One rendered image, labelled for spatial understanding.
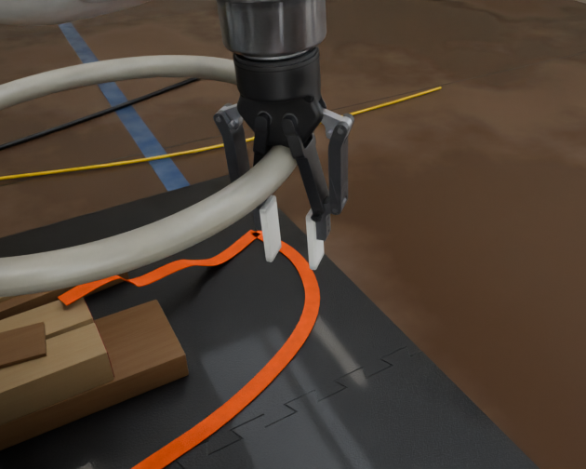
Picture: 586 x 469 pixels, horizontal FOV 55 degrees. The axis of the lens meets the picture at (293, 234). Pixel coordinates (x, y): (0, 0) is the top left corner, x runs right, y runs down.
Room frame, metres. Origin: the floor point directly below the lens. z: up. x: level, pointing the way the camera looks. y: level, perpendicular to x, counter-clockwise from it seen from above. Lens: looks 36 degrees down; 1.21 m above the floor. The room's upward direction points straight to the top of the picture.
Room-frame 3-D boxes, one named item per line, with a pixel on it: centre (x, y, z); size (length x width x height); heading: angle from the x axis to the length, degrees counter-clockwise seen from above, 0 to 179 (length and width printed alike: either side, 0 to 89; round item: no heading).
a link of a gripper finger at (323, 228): (0.48, -0.04, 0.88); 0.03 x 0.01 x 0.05; 69
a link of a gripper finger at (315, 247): (0.48, -0.02, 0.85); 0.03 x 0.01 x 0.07; 160
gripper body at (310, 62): (0.49, 0.01, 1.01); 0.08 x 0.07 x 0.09; 69
